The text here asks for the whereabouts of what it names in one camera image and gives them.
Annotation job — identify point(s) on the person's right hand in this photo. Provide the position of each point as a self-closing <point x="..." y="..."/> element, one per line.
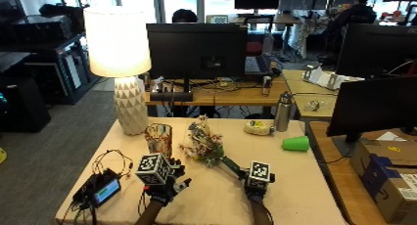
<point x="257" y="188"/>

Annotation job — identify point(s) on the person's left hand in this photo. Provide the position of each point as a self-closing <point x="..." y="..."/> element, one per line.
<point x="167" y="190"/>

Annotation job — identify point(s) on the dried flower bouquet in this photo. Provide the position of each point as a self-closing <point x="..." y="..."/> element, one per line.
<point x="206" y="143"/>

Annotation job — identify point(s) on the white marker cube right glove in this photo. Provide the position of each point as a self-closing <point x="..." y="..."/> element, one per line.
<point x="261" y="171"/>

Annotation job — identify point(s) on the white marker cube glove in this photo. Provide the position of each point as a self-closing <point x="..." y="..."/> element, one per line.
<point x="154" y="169"/>
<point x="261" y="171"/>

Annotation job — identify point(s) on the white marker cube left glove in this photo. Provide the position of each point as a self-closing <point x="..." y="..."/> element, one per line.
<point x="154" y="169"/>

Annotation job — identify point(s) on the beige tablecloth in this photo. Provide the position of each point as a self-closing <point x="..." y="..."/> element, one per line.
<point x="209" y="199"/>

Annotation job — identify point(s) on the patterned glass vase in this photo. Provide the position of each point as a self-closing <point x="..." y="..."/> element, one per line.
<point x="159" y="139"/>

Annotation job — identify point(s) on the white yellow tape roll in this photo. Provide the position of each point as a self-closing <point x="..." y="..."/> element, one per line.
<point x="259" y="127"/>

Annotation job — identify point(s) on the green plastic cup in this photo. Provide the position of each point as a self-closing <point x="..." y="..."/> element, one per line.
<point x="297" y="143"/>

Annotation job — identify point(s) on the black device with screen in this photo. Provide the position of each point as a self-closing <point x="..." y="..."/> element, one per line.
<point x="98" y="189"/>

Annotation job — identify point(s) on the steel water bottle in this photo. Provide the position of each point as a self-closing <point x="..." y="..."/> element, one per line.
<point x="285" y="112"/>

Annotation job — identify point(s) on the wooden desk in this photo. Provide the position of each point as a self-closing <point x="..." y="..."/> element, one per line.
<point x="226" y="95"/>

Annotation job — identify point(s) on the small silver gadget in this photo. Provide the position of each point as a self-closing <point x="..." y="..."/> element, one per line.
<point x="314" y="105"/>

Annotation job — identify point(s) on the cardboard box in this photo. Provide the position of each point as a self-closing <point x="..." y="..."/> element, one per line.
<point x="391" y="182"/>

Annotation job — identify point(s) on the white table lamp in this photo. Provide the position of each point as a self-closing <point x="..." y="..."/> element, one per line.
<point x="118" y="62"/>

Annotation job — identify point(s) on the white folded stand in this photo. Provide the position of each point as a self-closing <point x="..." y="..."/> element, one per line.
<point x="325" y="76"/>

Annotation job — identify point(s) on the black computer monitor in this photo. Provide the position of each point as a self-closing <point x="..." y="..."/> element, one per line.
<point x="378" y="50"/>
<point x="197" y="50"/>
<point x="375" y="105"/>

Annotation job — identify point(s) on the yellow object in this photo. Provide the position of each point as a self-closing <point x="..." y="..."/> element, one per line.
<point x="2" y="155"/>

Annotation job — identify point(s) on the black computer tower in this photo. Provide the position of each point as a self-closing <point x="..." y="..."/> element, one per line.
<point x="22" y="104"/>

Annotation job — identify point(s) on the black storage shelf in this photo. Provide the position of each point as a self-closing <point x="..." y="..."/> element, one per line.
<point x="54" y="60"/>

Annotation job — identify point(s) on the printed marker board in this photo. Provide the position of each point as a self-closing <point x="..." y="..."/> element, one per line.
<point x="218" y="19"/>

